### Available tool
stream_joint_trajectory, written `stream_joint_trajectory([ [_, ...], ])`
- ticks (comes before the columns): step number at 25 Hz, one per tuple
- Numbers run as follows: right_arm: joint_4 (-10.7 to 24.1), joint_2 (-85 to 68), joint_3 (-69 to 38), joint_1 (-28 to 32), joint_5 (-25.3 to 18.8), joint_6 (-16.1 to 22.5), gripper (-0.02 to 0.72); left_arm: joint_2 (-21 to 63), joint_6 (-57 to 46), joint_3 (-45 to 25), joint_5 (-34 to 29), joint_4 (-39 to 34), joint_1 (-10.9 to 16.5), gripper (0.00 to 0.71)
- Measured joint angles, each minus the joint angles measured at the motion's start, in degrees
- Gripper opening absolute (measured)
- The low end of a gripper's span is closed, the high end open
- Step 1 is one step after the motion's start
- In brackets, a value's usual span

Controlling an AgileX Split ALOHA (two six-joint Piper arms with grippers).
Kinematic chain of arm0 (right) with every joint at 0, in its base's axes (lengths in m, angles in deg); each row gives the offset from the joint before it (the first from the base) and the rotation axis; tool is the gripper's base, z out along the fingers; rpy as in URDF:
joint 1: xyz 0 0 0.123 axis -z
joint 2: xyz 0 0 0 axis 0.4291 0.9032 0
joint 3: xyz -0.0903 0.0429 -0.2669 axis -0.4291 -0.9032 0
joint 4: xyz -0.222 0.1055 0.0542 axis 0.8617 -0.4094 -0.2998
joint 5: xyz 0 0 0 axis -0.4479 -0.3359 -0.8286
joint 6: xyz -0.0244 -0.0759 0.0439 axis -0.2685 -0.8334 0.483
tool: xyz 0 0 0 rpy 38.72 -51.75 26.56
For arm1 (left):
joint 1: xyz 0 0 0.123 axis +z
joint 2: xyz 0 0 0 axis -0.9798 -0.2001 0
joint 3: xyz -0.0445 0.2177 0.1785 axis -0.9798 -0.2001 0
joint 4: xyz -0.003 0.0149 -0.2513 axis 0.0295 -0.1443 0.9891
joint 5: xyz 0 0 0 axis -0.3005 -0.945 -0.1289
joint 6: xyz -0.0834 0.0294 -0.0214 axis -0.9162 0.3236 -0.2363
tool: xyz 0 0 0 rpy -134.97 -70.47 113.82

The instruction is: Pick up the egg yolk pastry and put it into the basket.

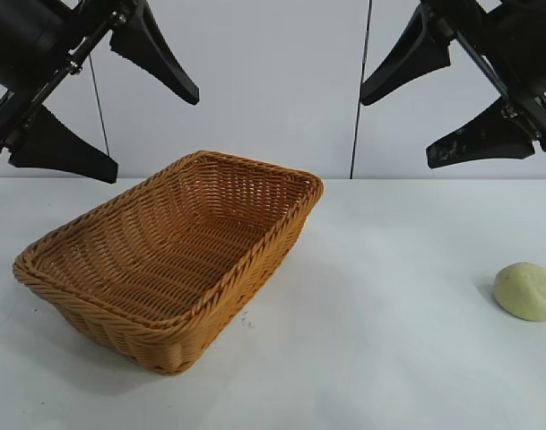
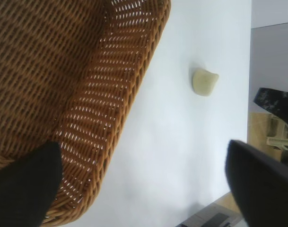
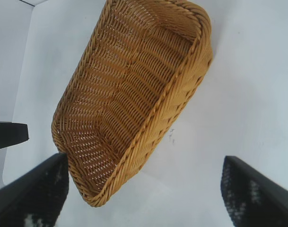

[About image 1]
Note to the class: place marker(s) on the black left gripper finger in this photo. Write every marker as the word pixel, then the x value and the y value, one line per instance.
pixel 62 154
pixel 151 54

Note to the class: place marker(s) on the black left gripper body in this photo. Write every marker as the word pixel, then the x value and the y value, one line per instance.
pixel 21 31

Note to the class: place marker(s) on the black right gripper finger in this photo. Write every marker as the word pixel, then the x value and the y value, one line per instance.
pixel 411 62

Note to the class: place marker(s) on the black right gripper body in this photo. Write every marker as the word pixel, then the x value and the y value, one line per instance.
pixel 519 40

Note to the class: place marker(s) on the scuffed right gripper finger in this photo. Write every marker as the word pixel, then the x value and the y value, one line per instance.
pixel 487 139

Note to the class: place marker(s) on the brown woven wicker basket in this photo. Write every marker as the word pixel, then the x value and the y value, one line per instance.
pixel 165 251

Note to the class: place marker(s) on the pale green round pastry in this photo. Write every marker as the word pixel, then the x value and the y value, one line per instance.
pixel 523 291

